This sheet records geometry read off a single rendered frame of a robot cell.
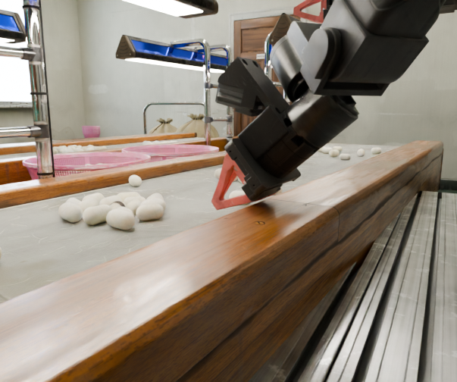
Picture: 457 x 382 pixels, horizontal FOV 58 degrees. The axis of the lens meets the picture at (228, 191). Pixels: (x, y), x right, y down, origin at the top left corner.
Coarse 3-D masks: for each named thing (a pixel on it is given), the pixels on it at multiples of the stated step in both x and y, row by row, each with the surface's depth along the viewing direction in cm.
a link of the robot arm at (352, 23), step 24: (336, 0) 35; (360, 0) 33; (384, 0) 31; (408, 0) 31; (432, 0) 31; (336, 24) 36; (360, 24) 33; (384, 24) 32; (408, 24) 33; (432, 24) 34; (360, 48) 33; (384, 48) 34; (408, 48) 35; (336, 72) 36; (360, 72) 36; (384, 72) 37
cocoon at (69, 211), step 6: (66, 204) 50; (72, 204) 50; (60, 210) 50; (66, 210) 49; (72, 210) 49; (78, 210) 49; (66, 216) 49; (72, 216) 49; (78, 216) 49; (72, 222) 50
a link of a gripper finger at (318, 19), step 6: (306, 0) 82; (312, 0) 81; (324, 0) 79; (330, 0) 79; (300, 6) 83; (324, 6) 79; (294, 12) 84; (300, 12) 83; (306, 18) 83; (312, 18) 82; (318, 18) 81
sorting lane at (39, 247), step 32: (320, 160) 112; (352, 160) 112; (96, 192) 69; (128, 192) 69; (160, 192) 69; (192, 192) 69; (0, 224) 49; (32, 224) 49; (64, 224) 49; (96, 224) 49; (160, 224) 49; (192, 224) 49; (32, 256) 38; (64, 256) 38; (96, 256) 38; (0, 288) 32; (32, 288) 32
